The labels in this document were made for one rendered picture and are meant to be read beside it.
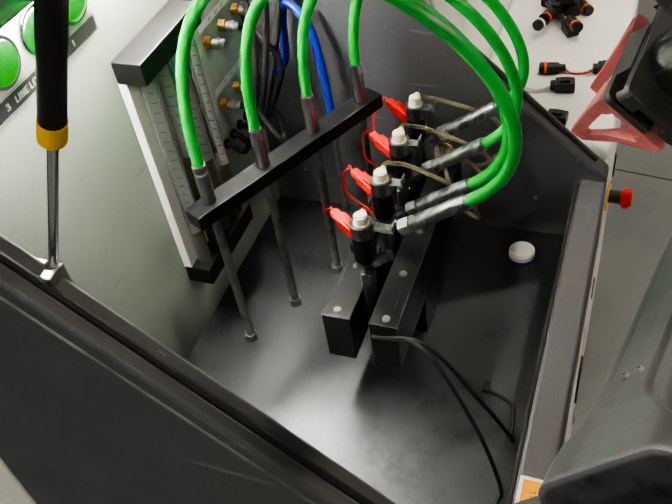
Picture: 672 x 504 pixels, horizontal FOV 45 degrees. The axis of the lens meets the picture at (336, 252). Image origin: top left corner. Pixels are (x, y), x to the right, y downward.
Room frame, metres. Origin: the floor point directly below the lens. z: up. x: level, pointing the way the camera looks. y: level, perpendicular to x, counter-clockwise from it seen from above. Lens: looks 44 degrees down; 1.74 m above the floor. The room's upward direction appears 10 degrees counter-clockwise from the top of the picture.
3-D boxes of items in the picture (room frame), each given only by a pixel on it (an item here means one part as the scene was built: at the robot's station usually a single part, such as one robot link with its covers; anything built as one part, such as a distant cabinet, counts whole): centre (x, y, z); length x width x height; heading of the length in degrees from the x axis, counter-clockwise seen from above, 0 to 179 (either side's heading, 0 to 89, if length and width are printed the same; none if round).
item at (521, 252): (0.85, -0.28, 0.84); 0.04 x 0.04 x 0.01
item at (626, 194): (0.97, -0.48, 0.80); 0.05 x 0.04 x 0.05; 154
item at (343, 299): (0.80, -0.09, 0.91); 0.34 x 0.10 x 0.15; 154
